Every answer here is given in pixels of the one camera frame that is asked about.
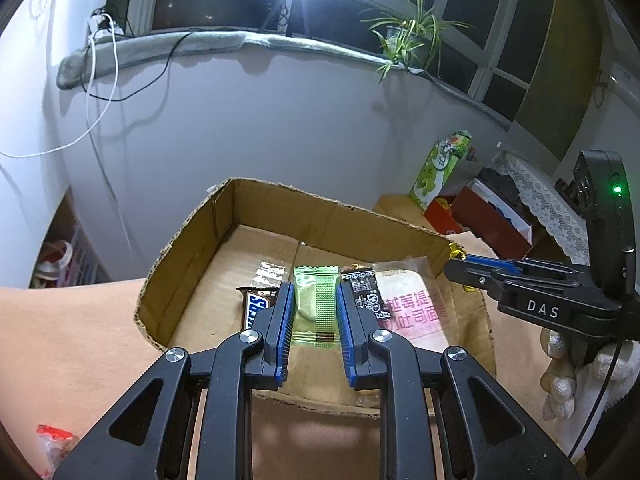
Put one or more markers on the green juice carton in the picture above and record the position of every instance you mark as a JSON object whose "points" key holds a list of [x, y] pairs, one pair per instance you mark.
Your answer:
{"points": [[438, 167]]}

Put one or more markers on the strawberry toast bread package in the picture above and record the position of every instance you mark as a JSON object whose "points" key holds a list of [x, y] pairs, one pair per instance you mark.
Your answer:
{"points": [[417, 310]]}

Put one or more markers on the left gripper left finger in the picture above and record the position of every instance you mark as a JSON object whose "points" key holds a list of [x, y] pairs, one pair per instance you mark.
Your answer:
{"points": [[253, 359]]}

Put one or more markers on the grey windowsill cushion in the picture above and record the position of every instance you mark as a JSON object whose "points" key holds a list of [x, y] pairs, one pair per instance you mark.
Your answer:
{"points": [[132, 52]]}

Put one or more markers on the brown cardboard box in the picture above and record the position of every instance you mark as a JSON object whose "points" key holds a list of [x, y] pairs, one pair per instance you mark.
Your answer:
{"points": [[254, 233]]}

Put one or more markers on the right white gloved hand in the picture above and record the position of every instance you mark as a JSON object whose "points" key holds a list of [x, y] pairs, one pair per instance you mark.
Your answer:
{"points": [[571, 391]]}

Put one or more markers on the Snickers bar in box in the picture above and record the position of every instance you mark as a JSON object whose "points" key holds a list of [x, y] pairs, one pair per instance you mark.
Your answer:
{"points": [[254, 300]]}

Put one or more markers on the black silver snack packet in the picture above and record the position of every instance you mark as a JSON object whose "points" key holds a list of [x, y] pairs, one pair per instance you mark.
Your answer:
{"points": [[365, 290]]}

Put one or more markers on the red gift box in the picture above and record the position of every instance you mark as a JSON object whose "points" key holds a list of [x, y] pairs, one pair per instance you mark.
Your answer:
{"points": [[487, 221]]}

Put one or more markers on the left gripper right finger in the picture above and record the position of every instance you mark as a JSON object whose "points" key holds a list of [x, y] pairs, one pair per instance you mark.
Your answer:
{"points": [[380, 359]]}

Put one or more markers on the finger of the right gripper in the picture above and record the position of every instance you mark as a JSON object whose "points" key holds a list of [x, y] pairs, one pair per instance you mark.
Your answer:
{"points": [[472, 275], [492, 263]]}

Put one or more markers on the beige table cloth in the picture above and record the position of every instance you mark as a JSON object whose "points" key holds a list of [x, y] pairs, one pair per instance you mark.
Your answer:
{"points": [[67, 354]]}

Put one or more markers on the black light tripod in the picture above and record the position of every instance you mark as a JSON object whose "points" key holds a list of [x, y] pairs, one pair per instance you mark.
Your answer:
{"points": [[284, 14]]}

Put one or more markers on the spider plant in pot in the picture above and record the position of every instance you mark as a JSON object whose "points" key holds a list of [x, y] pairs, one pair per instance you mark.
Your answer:
{"points": [[410, 40]]}

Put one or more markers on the white lace cloth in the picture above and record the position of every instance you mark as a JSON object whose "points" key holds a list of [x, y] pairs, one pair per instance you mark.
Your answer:
{"points": [[537, 192]]}

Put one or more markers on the light green cake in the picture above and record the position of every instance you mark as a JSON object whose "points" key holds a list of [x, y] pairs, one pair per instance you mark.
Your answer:
{"points": [[315, 323]]}

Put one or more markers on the white power strip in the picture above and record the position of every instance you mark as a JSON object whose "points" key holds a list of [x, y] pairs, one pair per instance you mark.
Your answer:
{"points": [[101, 25]]}

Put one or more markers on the red clear dates packet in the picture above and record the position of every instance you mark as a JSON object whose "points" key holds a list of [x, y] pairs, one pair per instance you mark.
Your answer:
{"points": [[56, 444]]}

